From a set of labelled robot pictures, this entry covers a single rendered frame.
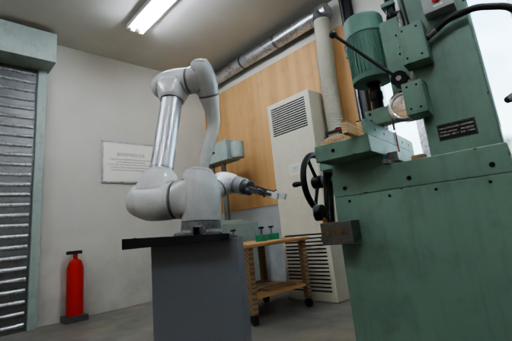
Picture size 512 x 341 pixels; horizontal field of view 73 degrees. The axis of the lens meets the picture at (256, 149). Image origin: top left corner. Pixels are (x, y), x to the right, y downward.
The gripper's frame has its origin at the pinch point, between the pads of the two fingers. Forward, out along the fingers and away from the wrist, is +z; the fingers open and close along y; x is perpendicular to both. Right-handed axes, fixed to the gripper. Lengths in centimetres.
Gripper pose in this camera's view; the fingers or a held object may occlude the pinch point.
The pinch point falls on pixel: (276, 195)
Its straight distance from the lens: 166.3
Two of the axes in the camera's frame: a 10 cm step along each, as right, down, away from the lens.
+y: 6.2, 1.3, 7.8
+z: 7.7, 1.3, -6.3
